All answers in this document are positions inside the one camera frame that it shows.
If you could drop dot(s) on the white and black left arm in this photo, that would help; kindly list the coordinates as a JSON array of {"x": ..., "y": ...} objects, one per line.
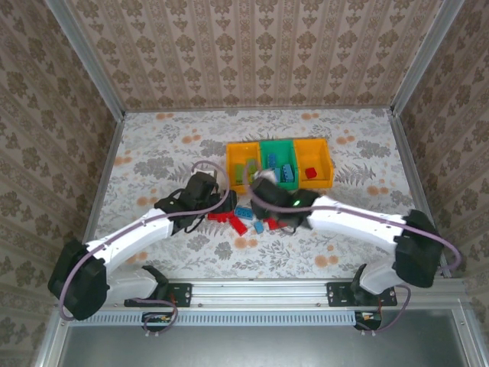
[{"x": 126, "y": 237}]

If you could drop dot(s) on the lime green lego plate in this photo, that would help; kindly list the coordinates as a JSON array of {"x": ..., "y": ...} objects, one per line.
[{"x": 240, "y": 175}]

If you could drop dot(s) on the aluminium rear rail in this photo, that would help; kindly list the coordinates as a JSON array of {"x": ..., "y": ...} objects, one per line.
[{"x": 248, "y": 109}]

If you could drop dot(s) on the small blue lego brick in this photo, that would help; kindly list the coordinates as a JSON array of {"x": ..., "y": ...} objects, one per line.
[{"x": 259, "y": 227}]

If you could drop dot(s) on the yellow plastic bin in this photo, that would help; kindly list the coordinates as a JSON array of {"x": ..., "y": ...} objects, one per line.
[
  {"x": 233, "y": 151},
  {"x": 322, "y": 153}
]

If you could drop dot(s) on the grey metal panel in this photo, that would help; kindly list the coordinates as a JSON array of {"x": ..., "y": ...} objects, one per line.
[{"x": 267, "y": 348}]

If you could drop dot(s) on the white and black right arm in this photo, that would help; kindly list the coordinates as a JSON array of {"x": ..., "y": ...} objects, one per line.
[{"x": 363, "y": 225}]

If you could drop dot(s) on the lime green lego brick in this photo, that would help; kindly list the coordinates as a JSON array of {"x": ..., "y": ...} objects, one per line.
[{"x": 253, "y": 168}]

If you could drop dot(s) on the red lego plate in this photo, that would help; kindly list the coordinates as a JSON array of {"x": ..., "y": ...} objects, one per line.
[{"x": 274, "y": 224}]

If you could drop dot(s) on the aluminium side rail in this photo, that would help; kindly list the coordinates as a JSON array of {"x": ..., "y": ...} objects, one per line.
[
  {"x": 405, "y": 160},
  {"x": 109, "y": 168}
]

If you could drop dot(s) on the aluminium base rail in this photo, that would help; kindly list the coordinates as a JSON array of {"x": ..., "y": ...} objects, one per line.
[{"x": 260, "y": 294}]

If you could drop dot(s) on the green plastic bin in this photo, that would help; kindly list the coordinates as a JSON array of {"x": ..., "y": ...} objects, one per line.
[{"x": 284, "y": 147}]

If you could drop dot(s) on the black connector board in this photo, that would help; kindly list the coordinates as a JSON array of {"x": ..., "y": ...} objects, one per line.
[
  {"x": 368, "y": 319},
  {"x": 158, "y": 320}
]

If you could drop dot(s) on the white floral table covering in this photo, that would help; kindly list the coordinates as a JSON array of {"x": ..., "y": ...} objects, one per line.
[{"x": 305, "y": 248}]

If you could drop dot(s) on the aluminium frame post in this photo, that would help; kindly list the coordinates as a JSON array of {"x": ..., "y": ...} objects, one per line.
[
  {"x": 428, "y": 57},
  {"x": 84, "y": 57}
]

